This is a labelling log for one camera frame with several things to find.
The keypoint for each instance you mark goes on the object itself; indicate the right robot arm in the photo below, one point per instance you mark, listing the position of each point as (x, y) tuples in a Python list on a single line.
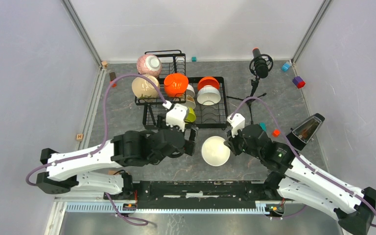
[(295, 177)]

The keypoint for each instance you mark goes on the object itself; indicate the wooden cube corner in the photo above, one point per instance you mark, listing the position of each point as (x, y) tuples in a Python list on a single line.
[(104, 64)]

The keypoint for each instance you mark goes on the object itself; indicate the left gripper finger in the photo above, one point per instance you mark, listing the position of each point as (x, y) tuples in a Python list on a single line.
[(193, 133), (190, 147)]

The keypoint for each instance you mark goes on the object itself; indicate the teal block on table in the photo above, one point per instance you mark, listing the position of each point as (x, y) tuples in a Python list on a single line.
[(263, 126)]

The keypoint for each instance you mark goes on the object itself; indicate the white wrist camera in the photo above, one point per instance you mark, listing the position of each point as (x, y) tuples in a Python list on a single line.
[(236, 122), (176, 115)]

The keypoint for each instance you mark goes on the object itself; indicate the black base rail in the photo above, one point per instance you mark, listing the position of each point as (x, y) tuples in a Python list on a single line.
[(197, 194)]

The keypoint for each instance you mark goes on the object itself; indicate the wooden letter cube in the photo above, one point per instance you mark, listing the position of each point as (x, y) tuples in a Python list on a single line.
[(79, 137)]

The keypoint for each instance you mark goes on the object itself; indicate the orange bowl rack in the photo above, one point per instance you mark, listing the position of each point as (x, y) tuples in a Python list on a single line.
[(208, 81)]

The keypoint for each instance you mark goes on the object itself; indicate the blue block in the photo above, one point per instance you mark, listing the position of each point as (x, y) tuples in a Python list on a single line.
[(286, 66)]

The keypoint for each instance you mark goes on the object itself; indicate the white bowl grey rim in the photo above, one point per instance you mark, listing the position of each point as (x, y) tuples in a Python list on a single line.
[(208, 95)]

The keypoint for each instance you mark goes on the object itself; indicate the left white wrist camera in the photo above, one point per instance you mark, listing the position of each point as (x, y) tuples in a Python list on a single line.
[(176, 115)]

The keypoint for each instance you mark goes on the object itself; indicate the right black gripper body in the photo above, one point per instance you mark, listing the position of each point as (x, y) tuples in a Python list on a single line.
[(240, 144)]

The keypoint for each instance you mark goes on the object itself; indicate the black wire dish rack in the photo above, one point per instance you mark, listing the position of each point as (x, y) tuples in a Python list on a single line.
[(207, 116)]

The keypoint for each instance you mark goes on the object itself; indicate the small orange cube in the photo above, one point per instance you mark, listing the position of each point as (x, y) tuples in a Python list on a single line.
[(276, 133)]

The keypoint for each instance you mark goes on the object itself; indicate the pink floral bowl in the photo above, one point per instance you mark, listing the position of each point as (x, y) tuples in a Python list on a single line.
[(149, 64)]

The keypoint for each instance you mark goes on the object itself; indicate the beige ceramic bowl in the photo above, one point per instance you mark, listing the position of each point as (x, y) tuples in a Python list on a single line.
[(143, 89)]

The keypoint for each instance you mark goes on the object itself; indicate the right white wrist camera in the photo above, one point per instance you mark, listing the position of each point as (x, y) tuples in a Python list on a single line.
[(236, 122)]

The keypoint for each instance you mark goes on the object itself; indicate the black microphone on tripod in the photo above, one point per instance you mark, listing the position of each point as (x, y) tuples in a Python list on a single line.
[(259, 67)]

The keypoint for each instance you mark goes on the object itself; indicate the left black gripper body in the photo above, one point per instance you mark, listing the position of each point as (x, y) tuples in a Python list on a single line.
[(181, 151)]

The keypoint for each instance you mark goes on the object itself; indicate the white bowl behind rack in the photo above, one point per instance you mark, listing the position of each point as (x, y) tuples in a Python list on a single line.
[(190, 90)]

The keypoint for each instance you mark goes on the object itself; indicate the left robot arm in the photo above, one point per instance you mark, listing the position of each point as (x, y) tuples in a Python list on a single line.
[(78, 170)]

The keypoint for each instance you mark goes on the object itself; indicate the patterned cream bowl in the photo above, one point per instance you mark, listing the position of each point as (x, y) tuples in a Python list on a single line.
[(188, 101)]

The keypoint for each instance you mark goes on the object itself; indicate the lime green bowl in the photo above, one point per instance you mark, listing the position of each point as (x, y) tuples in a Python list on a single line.
[(191, 116)]

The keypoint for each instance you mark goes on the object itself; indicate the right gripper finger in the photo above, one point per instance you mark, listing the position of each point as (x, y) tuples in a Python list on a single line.
[(230, 141), (233, 150)]

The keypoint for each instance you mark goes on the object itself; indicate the brown block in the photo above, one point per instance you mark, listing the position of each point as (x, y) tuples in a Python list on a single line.
[(112, 76)]

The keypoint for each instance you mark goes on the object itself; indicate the purple red block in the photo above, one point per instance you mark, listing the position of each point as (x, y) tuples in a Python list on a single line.
[(298, 82)]

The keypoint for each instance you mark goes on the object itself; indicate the orange bowl tier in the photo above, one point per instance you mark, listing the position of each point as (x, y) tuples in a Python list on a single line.
[(175, 84)]

